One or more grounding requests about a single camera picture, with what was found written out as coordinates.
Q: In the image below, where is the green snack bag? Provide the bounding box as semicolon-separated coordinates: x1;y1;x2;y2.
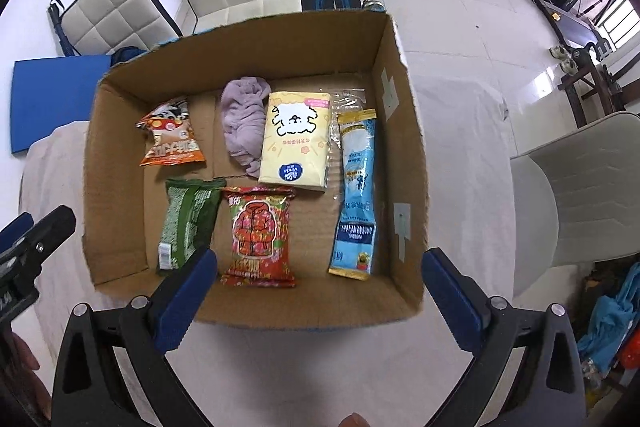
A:
157;178;227;273

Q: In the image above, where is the light blue snack bag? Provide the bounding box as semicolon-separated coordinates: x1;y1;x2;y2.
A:
328;108;378;281

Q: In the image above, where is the orange panda snack bag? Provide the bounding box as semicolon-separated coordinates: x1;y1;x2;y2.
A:
137;96;206;167

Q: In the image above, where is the person left hand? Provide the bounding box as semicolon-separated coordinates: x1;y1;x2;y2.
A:
12;333;52;421

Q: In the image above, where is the blue plastic bag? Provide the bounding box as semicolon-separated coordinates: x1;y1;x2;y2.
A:
577;262;639;374

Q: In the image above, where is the white tablecloth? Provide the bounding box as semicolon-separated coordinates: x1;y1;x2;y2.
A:
19;74;519;427

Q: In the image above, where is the red snack bag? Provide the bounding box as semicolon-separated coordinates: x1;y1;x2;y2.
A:
221;185;296;288

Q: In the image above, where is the blue foam mat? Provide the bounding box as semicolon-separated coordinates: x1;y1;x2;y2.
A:
10;55;111;154

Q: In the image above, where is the dark wooden stool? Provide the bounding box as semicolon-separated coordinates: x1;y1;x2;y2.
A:
559;49;625;128

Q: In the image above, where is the cardboard box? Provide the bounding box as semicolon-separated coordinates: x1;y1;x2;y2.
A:
84;10;428;329

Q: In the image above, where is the yellow tissue pack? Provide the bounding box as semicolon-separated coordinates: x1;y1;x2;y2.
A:
258;91;332;192

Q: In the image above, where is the lavender cloth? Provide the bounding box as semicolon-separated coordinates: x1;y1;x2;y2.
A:
220;77;271;178

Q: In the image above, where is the dark blue fabric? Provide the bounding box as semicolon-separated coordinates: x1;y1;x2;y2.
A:
111;46;145;67

